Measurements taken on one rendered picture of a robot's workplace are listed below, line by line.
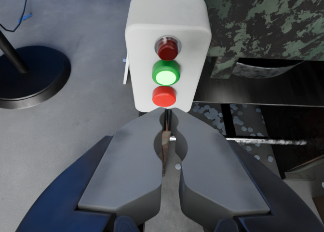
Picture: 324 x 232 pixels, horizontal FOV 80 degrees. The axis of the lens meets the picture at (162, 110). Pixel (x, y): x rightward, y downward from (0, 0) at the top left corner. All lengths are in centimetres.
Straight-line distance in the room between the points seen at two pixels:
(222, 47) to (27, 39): 116
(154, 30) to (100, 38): 105
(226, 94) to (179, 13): 39
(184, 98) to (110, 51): 91
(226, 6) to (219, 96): 29
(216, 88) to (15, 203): 74
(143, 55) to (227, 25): 16
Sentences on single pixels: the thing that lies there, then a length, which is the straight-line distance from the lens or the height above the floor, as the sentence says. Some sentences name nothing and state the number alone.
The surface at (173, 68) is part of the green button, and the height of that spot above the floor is 59.
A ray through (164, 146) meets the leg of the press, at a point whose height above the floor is 24.
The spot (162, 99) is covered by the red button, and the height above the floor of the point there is 54.
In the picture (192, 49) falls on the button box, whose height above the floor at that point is 61.
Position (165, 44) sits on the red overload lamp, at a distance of 17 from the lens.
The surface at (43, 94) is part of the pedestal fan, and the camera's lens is 99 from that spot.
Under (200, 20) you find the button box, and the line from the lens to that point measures 18.
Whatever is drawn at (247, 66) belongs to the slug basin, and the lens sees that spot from 50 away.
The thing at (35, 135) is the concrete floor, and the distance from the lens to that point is 93.
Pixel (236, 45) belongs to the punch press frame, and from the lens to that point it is 34.
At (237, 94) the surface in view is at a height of 31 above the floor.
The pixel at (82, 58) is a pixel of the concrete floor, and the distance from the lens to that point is 112.
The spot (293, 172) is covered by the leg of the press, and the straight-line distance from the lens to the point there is 87.
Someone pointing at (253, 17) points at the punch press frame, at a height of 57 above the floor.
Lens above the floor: 72
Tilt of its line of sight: 58 degrees down
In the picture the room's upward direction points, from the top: 4 degrees clockwise
